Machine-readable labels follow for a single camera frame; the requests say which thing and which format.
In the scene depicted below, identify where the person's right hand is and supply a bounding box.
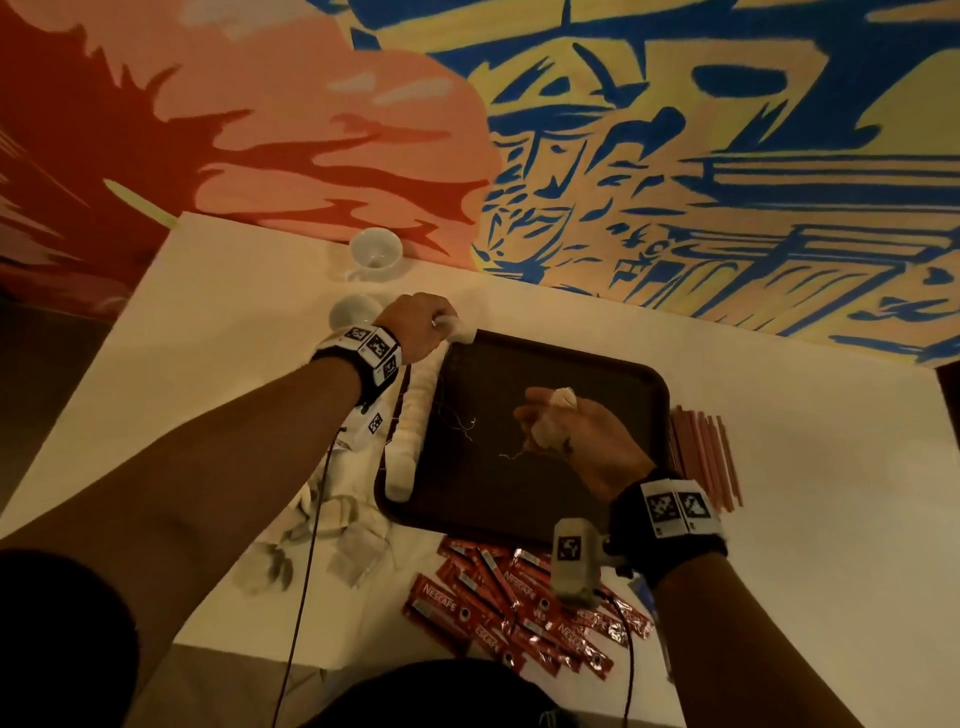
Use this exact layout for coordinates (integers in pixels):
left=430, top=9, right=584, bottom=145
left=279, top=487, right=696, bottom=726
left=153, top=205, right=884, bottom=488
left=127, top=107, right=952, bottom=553
left=513, top=387, right=659, bottom=503

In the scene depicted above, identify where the person's left hand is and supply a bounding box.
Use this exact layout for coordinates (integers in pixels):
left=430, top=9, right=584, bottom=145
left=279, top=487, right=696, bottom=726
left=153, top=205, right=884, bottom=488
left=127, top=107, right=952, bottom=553
left=372, top=292, right=459, bottom=366

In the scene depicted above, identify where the bunch of tea bags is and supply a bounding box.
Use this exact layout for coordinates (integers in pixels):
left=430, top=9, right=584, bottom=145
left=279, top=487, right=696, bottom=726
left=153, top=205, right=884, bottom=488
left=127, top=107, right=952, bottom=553
left=529, top=387, right=581, bottom=453

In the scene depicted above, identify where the row of tea bags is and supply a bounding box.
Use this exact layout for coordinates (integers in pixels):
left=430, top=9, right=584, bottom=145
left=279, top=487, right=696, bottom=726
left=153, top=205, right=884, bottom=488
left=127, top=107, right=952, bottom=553
left=384, top=307, right=479, bottom=504

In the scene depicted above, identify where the dark brown tray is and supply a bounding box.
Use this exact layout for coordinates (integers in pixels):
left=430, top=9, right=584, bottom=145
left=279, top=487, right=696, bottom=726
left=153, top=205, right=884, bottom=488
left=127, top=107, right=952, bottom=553
left=375, top=328, right=674, bottom=554

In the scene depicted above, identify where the pile of red Nescafe sachets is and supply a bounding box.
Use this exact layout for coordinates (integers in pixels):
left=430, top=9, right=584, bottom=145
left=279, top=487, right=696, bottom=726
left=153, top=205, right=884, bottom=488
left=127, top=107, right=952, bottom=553
left=400, top=535, right=657, bottom=681

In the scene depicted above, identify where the pile of white tea bags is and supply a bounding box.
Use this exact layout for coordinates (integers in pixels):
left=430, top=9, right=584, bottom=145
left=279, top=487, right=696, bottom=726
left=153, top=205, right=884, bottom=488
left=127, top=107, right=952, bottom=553
left=237, top=444, right=395, bottom=596

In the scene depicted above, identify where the person's right forearm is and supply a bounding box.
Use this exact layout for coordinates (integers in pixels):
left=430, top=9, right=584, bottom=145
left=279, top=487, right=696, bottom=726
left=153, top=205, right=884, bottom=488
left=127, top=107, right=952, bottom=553
left=648, top=552, right=864, bottom=728

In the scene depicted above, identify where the person's left forearm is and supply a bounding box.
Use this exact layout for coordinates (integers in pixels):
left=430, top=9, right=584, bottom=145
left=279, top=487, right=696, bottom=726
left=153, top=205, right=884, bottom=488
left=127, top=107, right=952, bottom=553
left=0, top=357, right=365, bottom=662

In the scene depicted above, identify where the person's black shirt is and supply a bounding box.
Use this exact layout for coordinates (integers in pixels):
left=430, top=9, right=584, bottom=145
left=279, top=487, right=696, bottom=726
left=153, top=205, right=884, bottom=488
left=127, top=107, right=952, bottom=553
left=0, top=547, right=579, bottom=728

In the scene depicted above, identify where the small white cup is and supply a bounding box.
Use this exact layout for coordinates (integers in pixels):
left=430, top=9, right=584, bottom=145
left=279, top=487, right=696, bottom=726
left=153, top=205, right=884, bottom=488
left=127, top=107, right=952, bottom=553
left=346, top=226, right=407, bottom=284
left=328, top=291, right=386, bottom=336

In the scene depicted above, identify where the black marker wristband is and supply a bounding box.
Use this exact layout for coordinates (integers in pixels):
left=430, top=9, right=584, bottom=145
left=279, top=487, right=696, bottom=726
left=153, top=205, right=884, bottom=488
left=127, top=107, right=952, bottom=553
left=312, top=325, right=407, bottom=413
left=607, top=474, right=729, bottom=591

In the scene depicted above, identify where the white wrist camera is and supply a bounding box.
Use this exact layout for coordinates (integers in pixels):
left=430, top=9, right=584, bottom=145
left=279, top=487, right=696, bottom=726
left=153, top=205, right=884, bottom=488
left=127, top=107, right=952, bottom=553
left=339, top=400, right=395, bottom=461
left=549, top=517, right=606, bottom=606

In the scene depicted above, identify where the black camera cable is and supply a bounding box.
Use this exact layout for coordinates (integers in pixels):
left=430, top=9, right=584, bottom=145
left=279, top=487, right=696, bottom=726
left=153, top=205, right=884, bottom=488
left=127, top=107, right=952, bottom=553
left=618, top=592, right=644, bottom=728
left=270, top=450, right=335, bottom=728

